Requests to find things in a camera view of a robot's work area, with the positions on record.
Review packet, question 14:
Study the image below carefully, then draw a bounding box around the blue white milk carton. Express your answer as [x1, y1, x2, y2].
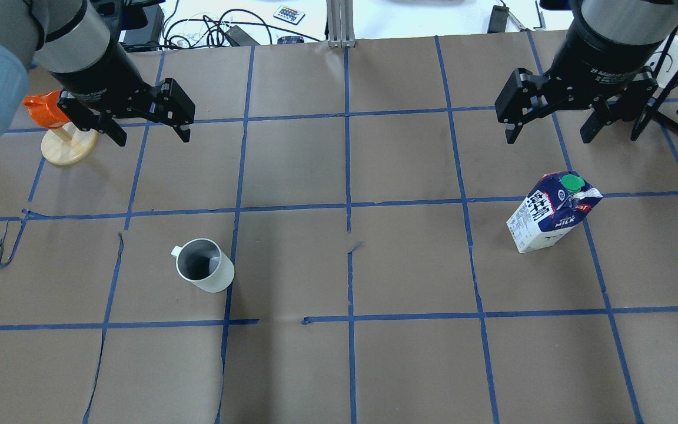
[506, 171, 604, 253]

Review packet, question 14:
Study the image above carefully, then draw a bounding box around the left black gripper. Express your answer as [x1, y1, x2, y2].
[56, 45, 195, 147]

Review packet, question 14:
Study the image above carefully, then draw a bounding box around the orange mug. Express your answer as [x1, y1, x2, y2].
[22, 90, 72, 130]

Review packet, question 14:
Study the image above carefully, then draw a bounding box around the small remote control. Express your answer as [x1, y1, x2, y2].
[272, 5, 305, 26]

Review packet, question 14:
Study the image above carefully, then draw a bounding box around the white grey-lined mug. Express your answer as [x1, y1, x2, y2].
[171, 238, 236, 293]

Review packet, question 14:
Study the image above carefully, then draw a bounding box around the black power brick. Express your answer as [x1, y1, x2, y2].
[487, 5, 510, 33]

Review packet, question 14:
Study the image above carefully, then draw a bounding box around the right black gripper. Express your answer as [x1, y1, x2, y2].
[494, 26, 659, 144]

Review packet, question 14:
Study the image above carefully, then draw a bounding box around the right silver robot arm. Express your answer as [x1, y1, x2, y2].
[495, 1, 678, 144]

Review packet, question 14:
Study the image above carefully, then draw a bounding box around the aluminium frame post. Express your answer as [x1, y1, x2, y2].
[326, 0, 356, 48]

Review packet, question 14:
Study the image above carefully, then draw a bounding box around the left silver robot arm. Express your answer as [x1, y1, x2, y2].
[0, 1, 195, 147]

